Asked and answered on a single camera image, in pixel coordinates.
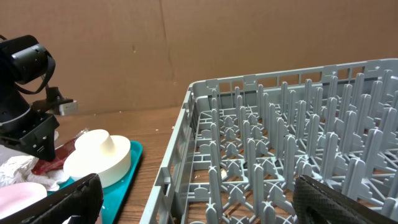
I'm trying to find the cream cup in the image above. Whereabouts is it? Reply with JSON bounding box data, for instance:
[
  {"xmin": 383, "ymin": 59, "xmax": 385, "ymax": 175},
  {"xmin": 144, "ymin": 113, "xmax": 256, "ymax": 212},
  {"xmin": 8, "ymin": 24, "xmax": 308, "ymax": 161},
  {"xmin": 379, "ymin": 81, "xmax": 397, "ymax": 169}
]
[{"xmin": 75, "ymin": 129, "xmax": 114, "ymax": 154}]

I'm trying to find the grey dishwasher rack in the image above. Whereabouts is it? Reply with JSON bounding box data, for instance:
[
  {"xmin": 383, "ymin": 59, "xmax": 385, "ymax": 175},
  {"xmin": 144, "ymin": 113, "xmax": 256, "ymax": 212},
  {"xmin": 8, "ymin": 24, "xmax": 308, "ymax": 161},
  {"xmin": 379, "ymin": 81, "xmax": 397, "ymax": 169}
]
[{"xmin": 141, "ymin": 58, "xmax": 397, "ymax": 223}]

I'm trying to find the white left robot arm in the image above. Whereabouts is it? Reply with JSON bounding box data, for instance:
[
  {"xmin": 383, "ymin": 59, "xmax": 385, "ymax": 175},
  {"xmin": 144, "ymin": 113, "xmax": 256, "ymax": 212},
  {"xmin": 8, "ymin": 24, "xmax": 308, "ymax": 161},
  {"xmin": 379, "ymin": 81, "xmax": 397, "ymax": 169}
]
[{"xmin": 1, "ymin": 35, "xmax": 59, "ymax": 161}]

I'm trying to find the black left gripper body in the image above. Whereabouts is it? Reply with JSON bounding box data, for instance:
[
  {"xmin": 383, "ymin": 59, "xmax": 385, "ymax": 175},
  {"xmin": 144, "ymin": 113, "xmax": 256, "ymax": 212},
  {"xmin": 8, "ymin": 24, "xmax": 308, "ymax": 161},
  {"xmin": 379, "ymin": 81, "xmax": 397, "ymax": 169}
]
[{"xmin": 1, "ymin": 108, "xmax": 59, "ymax": 161}]

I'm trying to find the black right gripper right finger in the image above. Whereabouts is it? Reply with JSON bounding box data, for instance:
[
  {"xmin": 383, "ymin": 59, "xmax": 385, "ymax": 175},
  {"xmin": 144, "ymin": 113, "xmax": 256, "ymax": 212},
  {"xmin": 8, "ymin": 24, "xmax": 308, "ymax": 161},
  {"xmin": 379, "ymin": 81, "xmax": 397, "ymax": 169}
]
[{"xmin": 293, "ymin": 175, "xmax": 397, "ymax": 224}]

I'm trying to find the clear plastic bin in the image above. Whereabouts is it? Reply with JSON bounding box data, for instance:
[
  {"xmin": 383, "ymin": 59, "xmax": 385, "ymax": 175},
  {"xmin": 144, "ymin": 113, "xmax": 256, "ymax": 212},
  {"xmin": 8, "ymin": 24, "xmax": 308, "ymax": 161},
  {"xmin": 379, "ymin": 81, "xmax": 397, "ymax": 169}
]
[{"xmin": 0, "ymin": 145, "xmax": 27, "ymax": 165}]

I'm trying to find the teal serving tray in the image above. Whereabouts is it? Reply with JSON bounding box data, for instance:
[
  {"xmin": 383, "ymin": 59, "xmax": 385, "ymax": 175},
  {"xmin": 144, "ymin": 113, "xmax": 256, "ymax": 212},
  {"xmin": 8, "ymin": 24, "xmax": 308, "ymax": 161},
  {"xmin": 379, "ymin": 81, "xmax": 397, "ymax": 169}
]
[{"xmin": 46, "ymin": 140, "xmax": 144, "ymax": 224}]

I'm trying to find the cream bowl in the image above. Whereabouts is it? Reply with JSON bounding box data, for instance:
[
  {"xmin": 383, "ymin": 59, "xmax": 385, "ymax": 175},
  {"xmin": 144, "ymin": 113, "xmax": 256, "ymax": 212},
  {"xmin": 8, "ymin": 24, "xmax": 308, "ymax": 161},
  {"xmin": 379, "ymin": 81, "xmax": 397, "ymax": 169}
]
[{"xmin": 63, "ymin": 135, "xmax": 131, "ymax": 188}]

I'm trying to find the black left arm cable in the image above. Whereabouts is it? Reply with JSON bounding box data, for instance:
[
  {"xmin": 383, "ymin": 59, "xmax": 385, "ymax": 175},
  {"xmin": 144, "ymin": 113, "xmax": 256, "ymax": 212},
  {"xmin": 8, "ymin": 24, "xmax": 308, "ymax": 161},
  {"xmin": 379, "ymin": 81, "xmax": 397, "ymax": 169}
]
[{"xmin": 14, "ymin": 51, "xmax": 57, "ymax": 96}]

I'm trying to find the large pink plate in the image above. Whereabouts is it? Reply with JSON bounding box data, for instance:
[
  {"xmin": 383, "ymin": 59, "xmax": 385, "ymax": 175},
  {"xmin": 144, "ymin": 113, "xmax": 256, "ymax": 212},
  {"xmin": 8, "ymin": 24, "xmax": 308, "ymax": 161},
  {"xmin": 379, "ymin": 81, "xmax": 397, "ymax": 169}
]
[{"xmin": 1, "ymin": 182, "xmax": 47, "ymax": 219}]

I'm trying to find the crumpled white napkin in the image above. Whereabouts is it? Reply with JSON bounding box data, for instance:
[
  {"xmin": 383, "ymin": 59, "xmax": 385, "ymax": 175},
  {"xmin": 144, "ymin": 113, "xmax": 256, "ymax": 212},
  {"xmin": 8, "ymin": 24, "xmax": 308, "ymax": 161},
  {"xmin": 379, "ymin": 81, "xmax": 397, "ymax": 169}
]
[{"xmin": 1, "ymin": 156, "xmax": 70, "ymax": 191}]

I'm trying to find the red snack wrapper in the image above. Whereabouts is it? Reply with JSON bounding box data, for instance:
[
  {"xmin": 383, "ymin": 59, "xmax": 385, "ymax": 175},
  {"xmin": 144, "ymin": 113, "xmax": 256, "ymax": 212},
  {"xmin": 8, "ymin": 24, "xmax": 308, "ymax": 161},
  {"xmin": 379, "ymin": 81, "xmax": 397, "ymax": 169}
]
[{"xmin": 31, "ymin": 138, "xmax": 77, "ymax": 175}]

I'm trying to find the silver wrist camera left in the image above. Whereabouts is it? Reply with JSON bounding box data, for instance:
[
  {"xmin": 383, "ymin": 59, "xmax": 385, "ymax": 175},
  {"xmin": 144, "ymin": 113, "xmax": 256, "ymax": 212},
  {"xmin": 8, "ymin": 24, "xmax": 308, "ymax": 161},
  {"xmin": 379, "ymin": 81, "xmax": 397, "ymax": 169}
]
[{"xmin": 49, "ymin": 100, "xmax": 78, "ymax": 116}]

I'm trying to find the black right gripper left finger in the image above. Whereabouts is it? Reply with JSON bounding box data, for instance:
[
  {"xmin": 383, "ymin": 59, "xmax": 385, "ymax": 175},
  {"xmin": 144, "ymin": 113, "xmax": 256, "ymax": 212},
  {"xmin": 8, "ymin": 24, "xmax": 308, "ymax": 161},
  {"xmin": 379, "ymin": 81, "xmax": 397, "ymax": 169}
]
[{"xmin": 1, "ymin": 173, "xmax": 104, "ymax": 224}]

